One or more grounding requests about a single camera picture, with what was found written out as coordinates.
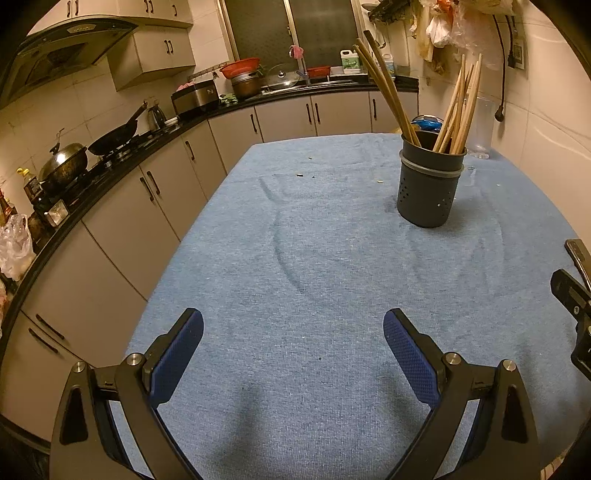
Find wall power strip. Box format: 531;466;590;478
505;16;528;71

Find beige lower kitchen cabinets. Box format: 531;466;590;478
0;88;420;444

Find dark grey perforated chopstick holder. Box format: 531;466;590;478
396;130;468;229

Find dark sauce bottle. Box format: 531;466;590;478
0;187;19;222

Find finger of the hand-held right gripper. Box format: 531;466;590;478
550;239;591;384

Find range hood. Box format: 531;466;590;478
0;17;140;106

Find white jug green label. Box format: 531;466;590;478
340;49;362;75

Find black frying pan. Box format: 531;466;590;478
87;102;149;156

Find gas stove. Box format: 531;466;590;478
85;127;185;169

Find metal tin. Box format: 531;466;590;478
45;200;71;228

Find glass pot lid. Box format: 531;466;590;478
266;64;301;90

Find blue plastic bag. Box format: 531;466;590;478
410;114;448;136

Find metal wall rail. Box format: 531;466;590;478
187;60;230;83

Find black cable with plug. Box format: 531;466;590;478
491;14;507;123

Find cooking oil bottle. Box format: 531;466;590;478
15;167;43;206

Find bunch of wooden chopsticks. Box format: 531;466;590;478
353;30;484;155

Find clear glass mug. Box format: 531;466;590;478
465;96;496;160

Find clear crumpled plastic bag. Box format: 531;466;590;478
0;212;37;281

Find white hanging plastic bag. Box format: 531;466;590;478
425;0;462;48

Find beige upper kitchen cabinets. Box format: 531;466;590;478
28;0;195;29

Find steel rice cooker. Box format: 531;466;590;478
171;79;221;117

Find dark wok with lid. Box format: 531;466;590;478
38;129;89;193

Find blue tablecloth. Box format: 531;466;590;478
124;131;591;480

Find beige kitchen cabinets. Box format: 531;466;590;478
28;0;195;29
0;88;420;444

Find brown hanging bag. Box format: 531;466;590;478
410;7;437;75

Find red plastic basin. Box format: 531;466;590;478
219;57;262;80

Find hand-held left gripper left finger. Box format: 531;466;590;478
49;308;205;480

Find clear bag of flatbread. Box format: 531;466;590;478
455;0;514;49

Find steel kettle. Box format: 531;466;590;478
146;104;168;133

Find black kitchen countertop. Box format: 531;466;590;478
0;76;420;342

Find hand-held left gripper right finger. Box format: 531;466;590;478
383;309;541;480

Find dark kitchen window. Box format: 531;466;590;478
221;0;368;80

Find small beige wall cabinet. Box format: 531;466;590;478
107;30;197;92

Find black wall rack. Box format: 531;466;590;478
367;0;413;22

